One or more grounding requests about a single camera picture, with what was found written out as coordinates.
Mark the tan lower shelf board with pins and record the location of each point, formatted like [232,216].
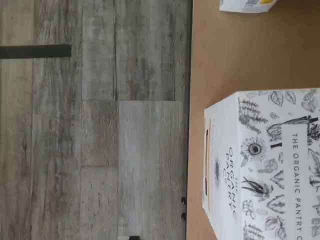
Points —
[237,50]

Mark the white box yellow strip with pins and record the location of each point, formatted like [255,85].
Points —
[262,162]

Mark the purely elizabeth yellow white box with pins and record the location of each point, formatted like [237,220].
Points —
[245,5]

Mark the black floor tape strip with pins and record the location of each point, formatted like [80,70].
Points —
[35,51]

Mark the small black floor object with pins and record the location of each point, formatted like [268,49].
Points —
[134,237]

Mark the black metal shelf frame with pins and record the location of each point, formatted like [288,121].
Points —
[189,75]

